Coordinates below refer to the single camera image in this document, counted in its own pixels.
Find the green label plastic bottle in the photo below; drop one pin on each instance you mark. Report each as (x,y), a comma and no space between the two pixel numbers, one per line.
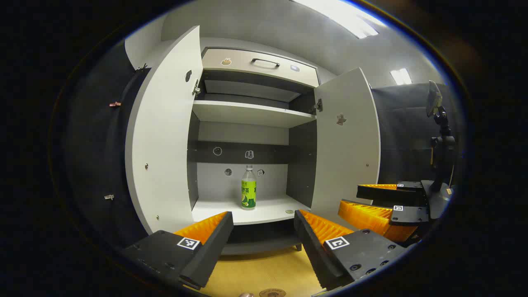
(248,194)

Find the white cabinet shelf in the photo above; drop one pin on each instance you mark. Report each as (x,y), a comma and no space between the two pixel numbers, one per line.
(247,113)
(268,210)

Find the beige cabinet drawer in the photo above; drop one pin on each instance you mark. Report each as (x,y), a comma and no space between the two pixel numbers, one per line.
(239,68)

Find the brown cloth clip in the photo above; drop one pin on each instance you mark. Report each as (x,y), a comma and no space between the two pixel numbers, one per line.
(115,104)

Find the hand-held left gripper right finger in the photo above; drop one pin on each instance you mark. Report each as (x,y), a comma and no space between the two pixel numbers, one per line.
(313,251)

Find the small ceiling light panel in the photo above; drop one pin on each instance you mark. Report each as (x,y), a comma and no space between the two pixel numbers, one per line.
(401,76)

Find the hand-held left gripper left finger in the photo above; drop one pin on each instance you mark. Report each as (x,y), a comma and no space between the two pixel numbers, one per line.
(212,251)

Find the round brown coaster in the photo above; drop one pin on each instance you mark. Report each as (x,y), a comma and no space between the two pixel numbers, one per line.
(272,293)

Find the grey white cabinet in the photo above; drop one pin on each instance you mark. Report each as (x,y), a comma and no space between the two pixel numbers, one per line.
(214,185)

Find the large ceiling light panel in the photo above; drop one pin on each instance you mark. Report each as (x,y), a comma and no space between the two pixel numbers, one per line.
(342,16)

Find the black cloth clip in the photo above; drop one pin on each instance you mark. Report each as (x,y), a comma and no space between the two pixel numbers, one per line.
(141,68)

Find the metal door hinge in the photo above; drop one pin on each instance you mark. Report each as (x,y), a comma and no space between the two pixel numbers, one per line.
(196,88)
(318,106)

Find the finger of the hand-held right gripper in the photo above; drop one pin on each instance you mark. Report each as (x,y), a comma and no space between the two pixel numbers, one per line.
(371,218)
(383,196)

